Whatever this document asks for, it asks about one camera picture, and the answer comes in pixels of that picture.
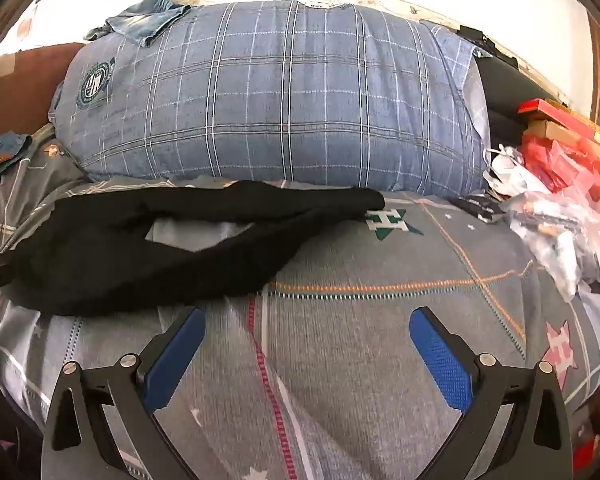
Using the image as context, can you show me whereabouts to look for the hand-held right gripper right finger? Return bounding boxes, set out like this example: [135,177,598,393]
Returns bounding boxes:
[409,306,573,480]

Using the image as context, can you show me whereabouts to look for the cardboard box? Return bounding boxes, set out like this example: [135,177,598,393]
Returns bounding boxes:
[525,119,600,196]

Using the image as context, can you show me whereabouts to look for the black cushion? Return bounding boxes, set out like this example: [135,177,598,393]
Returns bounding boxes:
[475,55,528,156]

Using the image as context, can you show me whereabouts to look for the clear plastic bag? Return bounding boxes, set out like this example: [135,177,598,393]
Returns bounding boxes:
[505,187,600,303]

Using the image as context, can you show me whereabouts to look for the white crumpled plastic bag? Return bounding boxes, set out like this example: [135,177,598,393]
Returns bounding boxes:
[482,144,551,196]

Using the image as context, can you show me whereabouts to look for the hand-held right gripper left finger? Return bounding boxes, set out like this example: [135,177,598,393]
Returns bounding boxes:
[41,306,207,480]

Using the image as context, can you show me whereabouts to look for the black pants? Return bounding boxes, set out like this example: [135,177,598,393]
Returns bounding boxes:
[0,180,386,317]

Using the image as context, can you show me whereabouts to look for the grey printed bedsheet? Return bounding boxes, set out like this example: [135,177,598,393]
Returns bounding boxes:
[0,125,600,480]

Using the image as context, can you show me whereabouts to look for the black strap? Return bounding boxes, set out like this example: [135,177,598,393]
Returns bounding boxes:
[450,194,503,223]

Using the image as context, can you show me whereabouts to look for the wooden window frame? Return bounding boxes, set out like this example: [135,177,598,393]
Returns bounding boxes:
[587,10,600,126]

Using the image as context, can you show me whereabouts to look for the dark cloth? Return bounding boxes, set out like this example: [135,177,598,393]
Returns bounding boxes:
[457,24,520,70]

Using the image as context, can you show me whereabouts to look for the light denim garment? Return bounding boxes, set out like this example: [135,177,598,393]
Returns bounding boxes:
[84,0,191,48]

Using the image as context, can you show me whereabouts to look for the red plastic bag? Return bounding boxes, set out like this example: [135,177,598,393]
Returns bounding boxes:
[522,132,600,201]

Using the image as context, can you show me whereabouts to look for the dark denim garment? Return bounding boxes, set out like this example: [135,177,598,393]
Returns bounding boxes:
[0,131,33,188]

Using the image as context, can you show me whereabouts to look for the red box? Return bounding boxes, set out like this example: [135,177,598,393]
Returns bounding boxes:
[517,99,600,136]

